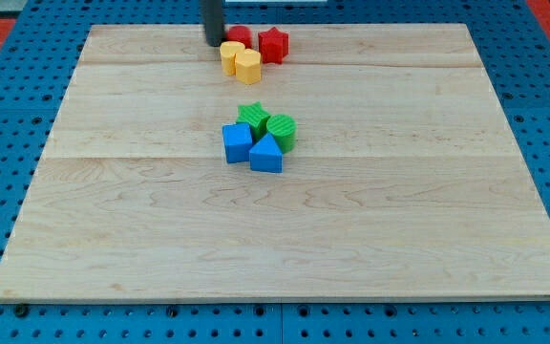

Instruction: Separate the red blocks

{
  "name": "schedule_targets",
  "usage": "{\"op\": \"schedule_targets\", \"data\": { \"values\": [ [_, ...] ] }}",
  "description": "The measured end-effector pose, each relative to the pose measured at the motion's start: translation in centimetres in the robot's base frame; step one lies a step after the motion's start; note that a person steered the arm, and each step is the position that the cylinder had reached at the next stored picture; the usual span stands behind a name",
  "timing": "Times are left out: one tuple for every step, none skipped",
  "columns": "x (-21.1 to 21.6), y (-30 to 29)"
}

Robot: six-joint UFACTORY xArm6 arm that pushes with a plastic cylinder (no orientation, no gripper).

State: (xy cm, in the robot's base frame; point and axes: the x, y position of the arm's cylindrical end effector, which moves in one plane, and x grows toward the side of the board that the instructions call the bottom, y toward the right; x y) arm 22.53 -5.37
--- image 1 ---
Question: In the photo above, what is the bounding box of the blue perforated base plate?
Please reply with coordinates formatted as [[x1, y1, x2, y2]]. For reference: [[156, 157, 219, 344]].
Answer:
[[0, 1, 550, 343]]

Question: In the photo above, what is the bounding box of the blue triangle block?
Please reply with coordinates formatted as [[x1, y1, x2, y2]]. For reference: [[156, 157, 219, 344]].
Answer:
[[249, 134, 283, 173]]

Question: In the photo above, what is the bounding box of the wooden board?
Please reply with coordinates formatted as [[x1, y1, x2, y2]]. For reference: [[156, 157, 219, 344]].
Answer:
[[0, 24, 550, 304]]

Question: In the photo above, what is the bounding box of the blue cube block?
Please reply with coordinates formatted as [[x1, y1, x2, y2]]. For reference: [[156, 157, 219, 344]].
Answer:
[[222, 123, 253, 163]]

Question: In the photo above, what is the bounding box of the red round block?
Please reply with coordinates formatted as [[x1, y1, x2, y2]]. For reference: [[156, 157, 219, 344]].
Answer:
[[225, 25, 252, 49]]

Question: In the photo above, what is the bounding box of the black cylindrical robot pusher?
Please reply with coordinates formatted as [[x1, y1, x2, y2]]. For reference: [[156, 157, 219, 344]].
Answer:
[[200, 0, 225, 47]]

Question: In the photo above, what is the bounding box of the green cylinder block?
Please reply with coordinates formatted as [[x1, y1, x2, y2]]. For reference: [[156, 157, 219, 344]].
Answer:
[[266, 114, 297, 154]]

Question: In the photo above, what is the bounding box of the yellow hexagon block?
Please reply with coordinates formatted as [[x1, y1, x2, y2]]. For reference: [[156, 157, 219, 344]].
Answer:
[[235, 49, 262, 85]]

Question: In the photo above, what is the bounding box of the green star block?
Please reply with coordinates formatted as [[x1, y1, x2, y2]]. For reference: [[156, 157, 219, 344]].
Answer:
[[236, 101, 271, 141]]

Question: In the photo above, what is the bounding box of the red star block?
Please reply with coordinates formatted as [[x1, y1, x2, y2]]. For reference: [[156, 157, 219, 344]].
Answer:
[[258, 27, 289, 64]]

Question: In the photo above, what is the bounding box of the yellow heart block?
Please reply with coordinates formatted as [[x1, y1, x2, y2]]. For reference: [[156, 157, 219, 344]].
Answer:
[[220, 41, 245, 75]]

